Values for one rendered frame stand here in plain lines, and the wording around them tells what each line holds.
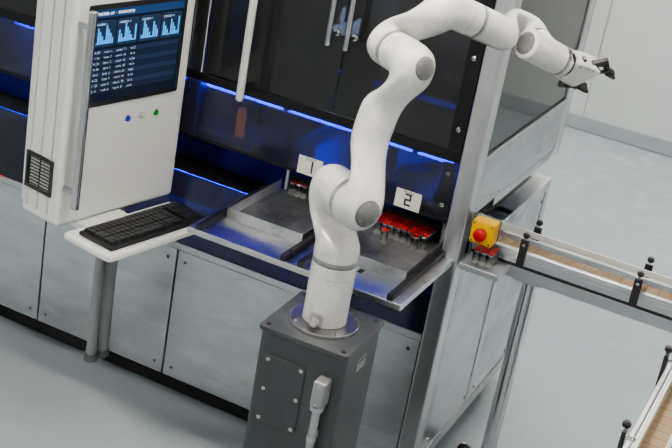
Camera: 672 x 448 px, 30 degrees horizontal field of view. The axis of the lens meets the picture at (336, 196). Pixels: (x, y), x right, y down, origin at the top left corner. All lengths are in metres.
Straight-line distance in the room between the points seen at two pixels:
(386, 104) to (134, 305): 1.68
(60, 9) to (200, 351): 1.37
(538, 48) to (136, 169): 1.36
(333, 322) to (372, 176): 0.42
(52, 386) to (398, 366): 1.27
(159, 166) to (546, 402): 1.87
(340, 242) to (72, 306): 1.67
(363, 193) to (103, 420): 1.64
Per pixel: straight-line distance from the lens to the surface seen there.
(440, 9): 3.11
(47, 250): 4.64
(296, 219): 3.89
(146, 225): 3.83
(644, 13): 8.25
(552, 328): 5.61
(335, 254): 3.20
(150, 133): 3.96
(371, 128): 3.11
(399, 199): 3.83
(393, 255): 3.77
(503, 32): 3.23
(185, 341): 4.41
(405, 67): 3.03
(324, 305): 3.26
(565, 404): 5.04
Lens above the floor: 2.41
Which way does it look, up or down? 22 degrees down
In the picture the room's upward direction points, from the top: 10 degrees clockwise
